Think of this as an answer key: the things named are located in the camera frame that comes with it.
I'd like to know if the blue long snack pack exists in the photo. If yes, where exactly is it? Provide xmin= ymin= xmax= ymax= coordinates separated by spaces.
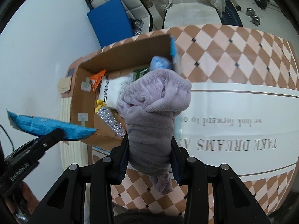
xmin=7 ymin=110 xmax=97 ymax=141

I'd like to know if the yellow silver scrubber sponge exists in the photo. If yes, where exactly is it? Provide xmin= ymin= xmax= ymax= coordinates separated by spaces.
xmin=95 ymin=99 xmax=126 ymax=138

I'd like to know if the orange snack bag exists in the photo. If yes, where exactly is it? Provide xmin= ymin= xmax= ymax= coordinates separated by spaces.
xmin=90 ymin=69 xmax=106 ymax=93

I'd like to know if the light purple towel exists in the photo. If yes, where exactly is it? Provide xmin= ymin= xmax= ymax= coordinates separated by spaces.
xmin=118 ymin=69 xmax=192 ymax=195

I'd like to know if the dark green snack bag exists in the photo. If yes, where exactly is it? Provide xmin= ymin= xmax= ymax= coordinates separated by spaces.
xmin=131 ymin=67 xmax=150 ymax=82

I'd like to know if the light blue tissue pack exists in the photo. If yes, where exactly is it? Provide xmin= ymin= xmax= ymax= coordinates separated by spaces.
xmin=149 ymin=56 xmax=173 ymax=71

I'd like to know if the checkered tablecloth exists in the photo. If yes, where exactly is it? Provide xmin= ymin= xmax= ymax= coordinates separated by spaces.
xmin=60 ymin=24 xmax=298 ymax=223

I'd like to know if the cardboard box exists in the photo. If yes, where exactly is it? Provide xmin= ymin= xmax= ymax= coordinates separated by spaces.
xmin=70 ymin=30 xmax=182 ymax=151

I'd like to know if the brown paper scrap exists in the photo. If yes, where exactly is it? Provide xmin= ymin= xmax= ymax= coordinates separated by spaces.
xmin=58 ymin=76 xmax=72 ymax=94

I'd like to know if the dark phone on table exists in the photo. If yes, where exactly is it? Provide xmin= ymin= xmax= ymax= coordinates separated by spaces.
xmin=66 ymin=67 xmax=75 ymax=77

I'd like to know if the blue folded mat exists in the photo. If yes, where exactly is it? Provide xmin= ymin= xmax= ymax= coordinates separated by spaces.
xmin=87 ymin=0 xmax=133 ymax=48

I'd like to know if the chrome dumbbell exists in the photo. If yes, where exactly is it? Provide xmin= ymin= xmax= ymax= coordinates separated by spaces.
xmin=245 ymin=8 xmax=261 ymax=27

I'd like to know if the white office chair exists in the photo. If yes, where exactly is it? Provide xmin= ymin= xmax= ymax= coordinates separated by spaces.
xmin=163 ymin=0 xmax=221 ymax=28

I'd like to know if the grey padded bench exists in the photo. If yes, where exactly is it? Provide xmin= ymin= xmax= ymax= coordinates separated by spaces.
xmin=85 ymin=0 xmax=153 ymax=33

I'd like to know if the black floor barbell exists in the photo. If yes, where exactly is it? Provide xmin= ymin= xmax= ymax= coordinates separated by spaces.
xmin=254 ymin=0 xmax=279 ymax=10

